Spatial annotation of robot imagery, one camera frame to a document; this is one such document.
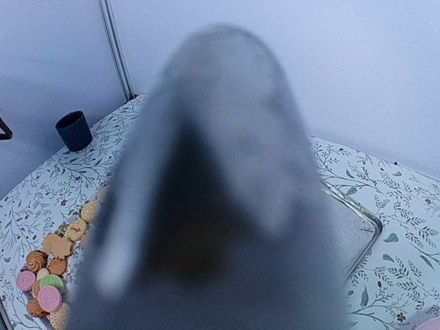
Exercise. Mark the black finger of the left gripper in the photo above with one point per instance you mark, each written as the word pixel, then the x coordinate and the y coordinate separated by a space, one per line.
pixel 6 132

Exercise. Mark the swirl orange cookie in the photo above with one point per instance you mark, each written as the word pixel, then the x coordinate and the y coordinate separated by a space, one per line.
pixel 36 260

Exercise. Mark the metal serving tongs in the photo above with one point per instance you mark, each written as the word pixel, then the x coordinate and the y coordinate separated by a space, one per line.
pixel 215 216

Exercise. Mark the dark blue cup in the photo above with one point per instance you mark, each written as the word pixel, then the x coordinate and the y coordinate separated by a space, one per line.
pixel 74 131

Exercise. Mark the red mark round cookie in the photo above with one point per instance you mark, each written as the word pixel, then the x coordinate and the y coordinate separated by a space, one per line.
pixel 76 229

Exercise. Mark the floral cookie tray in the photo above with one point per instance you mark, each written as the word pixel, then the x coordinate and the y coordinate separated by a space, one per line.
pixel 51 261

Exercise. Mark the pink green round cookie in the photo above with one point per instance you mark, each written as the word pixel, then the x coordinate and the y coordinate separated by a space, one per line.
pixel 50 296

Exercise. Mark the metal tin lid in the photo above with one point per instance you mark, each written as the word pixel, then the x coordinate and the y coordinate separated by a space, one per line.
pixel 356 229

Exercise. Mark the floral tablecloth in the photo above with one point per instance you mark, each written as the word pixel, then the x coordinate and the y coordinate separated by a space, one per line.
pixel 396 285

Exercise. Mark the pink plate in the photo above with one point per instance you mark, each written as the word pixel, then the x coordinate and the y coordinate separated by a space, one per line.
pixel 431 324

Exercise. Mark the left aluminium frame post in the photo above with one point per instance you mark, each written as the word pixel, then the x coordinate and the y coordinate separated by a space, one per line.
pixel 115 46

